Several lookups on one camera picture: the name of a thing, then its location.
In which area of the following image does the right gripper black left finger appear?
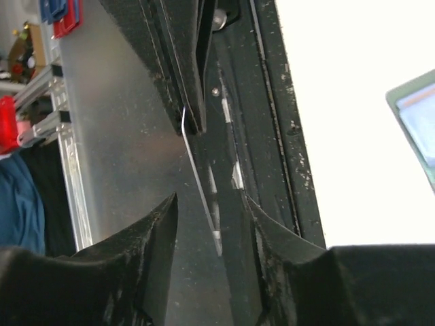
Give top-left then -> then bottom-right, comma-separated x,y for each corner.
1,194 -> 178,325

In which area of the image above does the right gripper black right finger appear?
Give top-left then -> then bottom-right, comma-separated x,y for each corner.
244,198 -> 434,325

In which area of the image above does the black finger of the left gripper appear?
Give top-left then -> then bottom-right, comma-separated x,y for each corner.
101,1 -> 217,134

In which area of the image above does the sage green card holder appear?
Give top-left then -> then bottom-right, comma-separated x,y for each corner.
385,70 -> 435,187

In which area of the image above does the blue cloth background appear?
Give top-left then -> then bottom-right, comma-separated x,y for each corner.
1,153 -> 46,255

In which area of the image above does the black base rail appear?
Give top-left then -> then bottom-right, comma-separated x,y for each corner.
188,1 -> 326,247

